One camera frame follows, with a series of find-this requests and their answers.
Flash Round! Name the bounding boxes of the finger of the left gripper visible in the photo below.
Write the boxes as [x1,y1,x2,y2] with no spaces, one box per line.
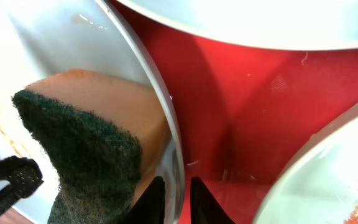
[0,156,44,216]

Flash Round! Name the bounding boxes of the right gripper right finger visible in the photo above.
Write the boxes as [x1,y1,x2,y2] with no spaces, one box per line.
[190,177,234,224]

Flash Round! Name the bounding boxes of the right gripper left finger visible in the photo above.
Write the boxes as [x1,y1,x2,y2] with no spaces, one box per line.
[122,176,165,224]

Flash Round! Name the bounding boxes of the green and orange sponge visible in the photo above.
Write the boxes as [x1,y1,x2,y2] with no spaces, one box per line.
[12,69,170,223]

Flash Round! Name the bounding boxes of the light blue plate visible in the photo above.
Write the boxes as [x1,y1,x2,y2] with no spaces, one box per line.
[119,0,358,50]
[0,1,185,223]
[253,103,358,223]

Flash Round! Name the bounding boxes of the red plastic serving tray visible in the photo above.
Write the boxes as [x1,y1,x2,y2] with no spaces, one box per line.
[113,1,358,223]

